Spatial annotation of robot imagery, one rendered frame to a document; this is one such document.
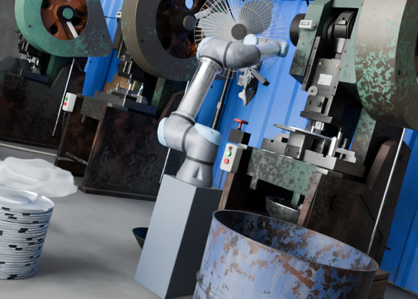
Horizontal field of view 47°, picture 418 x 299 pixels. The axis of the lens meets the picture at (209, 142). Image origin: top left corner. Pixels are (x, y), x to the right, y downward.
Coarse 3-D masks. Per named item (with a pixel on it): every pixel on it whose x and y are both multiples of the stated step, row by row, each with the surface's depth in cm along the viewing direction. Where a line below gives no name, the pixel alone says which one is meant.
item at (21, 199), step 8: (0, 192) 174; (8, 192) 177; (16, 192) 183; (24, 192) 187; (32, 192) 188; (0, 200) 166; (8, 200) 168; (16, 200) 170; (24, 200) 173; (32, 200) 178; (40, 200) 182; (48, 200) 185; (16, 208) 161; (24, 208) 165; (32, 208) 168; (48, 208) 173
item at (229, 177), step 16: (240, 144) 248; (240, 160) 245; (240, 176) 247; (224, 192) 246; (240, 192) 250; (256, 192) 259; (272, 192) 269; (288, 192) 279; (224, 208) 244; (240, 208) 253; (256, 208) 262
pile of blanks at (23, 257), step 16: (0, 208) 159; (0, 224) 160; (16, 224) 162; (32, 224) 166; (48, 224) 176; (0, 240) 161; (16, 240) 163; (32, 240) 170; (0, 256) 161; (16, 256) 164; (32, 256) 171; (0, 272) 162; (16, 272) 165; (32, 272) 175
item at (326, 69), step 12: (324, 60) 244; (336, 60) 239; (324, 72) 243; (336, 72) 238; (312, 84) 246; (324, 84) 241; (312, 96) 241; (324, 96) 240; (312, 108) 240; (324, 108) 238; (336, 108) 241
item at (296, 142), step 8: (280, 128) 235; (288, 128) 226; (296, 136) 236; (304, 136) 233; (312, 136) 233; (288, 144) 239; (296, 144) 235; (304, 144) 233; (288, 152) 238; (296, 152) 234
